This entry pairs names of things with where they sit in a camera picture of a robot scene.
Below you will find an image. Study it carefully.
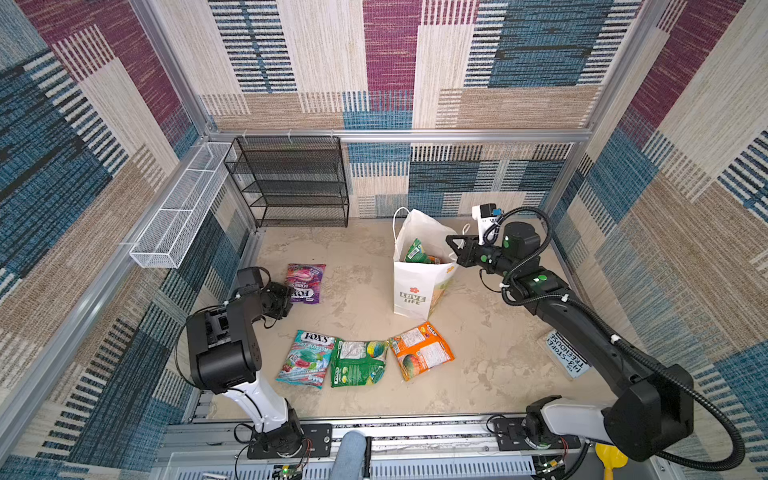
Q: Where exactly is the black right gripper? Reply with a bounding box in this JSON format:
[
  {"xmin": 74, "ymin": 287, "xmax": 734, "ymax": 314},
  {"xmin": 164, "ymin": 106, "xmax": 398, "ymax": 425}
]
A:
[{"xmin": 445, "ymin": 233, "xmax": 517, "ymax": 279}]

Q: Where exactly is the purple Fox's candy bag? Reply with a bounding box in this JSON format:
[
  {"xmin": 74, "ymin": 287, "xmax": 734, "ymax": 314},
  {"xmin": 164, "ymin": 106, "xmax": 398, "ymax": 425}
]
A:
[{"xmin": 286, "ymin": 263, "xmax": 326, "ymax": 305}]

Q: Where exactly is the green-yellow snack bag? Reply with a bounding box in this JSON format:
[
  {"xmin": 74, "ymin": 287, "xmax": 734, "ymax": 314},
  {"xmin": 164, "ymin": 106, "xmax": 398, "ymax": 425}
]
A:
[{"xmin": 404, "ymin": 238, "xmax": 442, "ymax": 265}]

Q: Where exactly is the white paper bag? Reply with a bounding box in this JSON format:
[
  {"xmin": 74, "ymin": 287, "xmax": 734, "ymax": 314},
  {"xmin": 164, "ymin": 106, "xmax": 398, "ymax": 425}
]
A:
[{"xmin": 392, "ymin": 207, "xmax": 458, "ymax": 321}]

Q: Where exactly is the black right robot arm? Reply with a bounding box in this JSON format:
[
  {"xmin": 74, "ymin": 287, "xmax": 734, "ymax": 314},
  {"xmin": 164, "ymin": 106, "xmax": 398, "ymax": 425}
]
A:
[{"xmin": 446, "ymin": 222, "xmax": 694, "ymax": 461}]

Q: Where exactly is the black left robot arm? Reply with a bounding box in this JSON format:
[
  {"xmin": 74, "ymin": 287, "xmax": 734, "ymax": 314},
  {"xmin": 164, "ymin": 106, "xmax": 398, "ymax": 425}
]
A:
[{"xmin": 184, "ymin": 266, "xmax": 303, "ymax": 450}]

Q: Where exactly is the teal pink Fox's candy bag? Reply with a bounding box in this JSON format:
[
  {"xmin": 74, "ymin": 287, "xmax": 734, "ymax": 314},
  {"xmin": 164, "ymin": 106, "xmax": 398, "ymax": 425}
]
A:
[{"xmin": 276, "ymin": 330, "xmax": 336, "ymax": 389}]

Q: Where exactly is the green snack bag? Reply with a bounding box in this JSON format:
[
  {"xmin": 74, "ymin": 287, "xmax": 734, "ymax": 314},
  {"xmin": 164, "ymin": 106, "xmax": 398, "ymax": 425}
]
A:
[{"xmin": 329, "ymin": 339, "xmax": 388, "ymax": 388}]

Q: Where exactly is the orange snack bag centre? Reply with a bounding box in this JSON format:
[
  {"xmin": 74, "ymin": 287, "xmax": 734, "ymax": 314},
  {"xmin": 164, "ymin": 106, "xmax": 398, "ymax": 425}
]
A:
[{"xmin": 387, "ymin": 321, "xmax": 455, "ymax": 381}]

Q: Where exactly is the grey cylinder at front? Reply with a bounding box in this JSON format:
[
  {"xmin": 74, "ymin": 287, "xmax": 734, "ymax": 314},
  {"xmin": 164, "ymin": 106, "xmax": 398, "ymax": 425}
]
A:
[{"xmin": 329, "ymin": 431, "xmax": 367, "ymax": 480}]

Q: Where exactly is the yellow plastic shovel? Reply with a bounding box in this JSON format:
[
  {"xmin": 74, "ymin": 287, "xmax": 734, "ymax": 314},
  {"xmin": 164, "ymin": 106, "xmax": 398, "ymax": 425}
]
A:
[{"xmin": 595, "ymin": 443, "xmax": 628, "ymax": 480}]

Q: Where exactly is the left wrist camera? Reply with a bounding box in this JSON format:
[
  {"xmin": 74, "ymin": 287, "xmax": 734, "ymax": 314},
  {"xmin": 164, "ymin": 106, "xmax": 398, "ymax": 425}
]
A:
[{"xmin": 236, "ymin": 266, "xmax": 271, "ymax": 295}]

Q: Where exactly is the black wire shelf rack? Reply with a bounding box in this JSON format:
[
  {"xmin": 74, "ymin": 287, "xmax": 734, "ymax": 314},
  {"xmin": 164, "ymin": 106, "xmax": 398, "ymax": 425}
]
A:
[{"xmin": 223, "ymin": 136, "xmax": 350, "ymax": 228}]

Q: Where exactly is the white wire mesh basket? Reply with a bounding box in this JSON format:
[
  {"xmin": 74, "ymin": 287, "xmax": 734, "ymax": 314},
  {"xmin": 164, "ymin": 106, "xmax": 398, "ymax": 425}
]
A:
[{"xmin": 130, "ymin": 142, "xmax": 230, "ymax": 269}]

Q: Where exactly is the black corrugated cable hose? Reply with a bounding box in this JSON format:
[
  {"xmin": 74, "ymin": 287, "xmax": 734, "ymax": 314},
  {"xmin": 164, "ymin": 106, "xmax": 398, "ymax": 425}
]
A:
[{"xmin": 479, "ymin": 206, "xmax": 746, "ymax": 472}]

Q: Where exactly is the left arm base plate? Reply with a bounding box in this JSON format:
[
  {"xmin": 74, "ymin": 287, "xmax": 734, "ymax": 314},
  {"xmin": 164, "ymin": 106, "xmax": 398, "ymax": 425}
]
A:
[{"xmin": 246, "ymin": 423, "xmax": 333, "ymax": 460}]

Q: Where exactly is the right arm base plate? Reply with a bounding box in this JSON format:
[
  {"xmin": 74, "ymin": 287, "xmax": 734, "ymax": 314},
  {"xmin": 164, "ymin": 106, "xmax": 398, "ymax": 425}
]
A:
[{"xmin": 486, "ymin": 415, "xmax": 582, "ymax": 452}]

